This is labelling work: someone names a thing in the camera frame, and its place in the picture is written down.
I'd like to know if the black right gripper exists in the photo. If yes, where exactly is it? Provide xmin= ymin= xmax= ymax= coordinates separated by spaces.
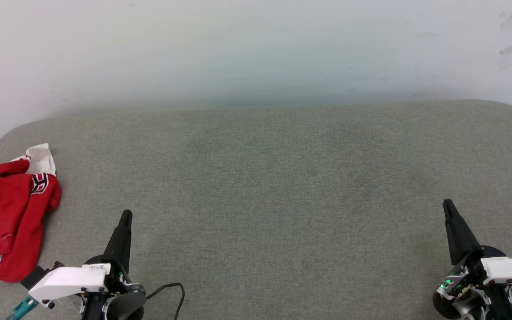
xmin=432 ymin=199 xmax=512 ymax=320

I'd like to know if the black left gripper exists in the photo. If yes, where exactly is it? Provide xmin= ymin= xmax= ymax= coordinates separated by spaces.
xmin=80 ymin=210 xmax=146 ymax=320

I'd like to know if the red and white basketball jersey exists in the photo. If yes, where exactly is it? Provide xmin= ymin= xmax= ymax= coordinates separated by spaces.
xmin=0 ymin=143 xmax=62 ymax=283

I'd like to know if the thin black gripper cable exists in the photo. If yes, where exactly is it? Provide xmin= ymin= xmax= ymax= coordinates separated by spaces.
xmin=146 ymin=283 xmax=186 ymax=320

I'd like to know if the teal left camera connector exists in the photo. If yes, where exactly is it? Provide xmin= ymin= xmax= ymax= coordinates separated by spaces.
xmin=7 ymin=296 xmax=39 ymax=320

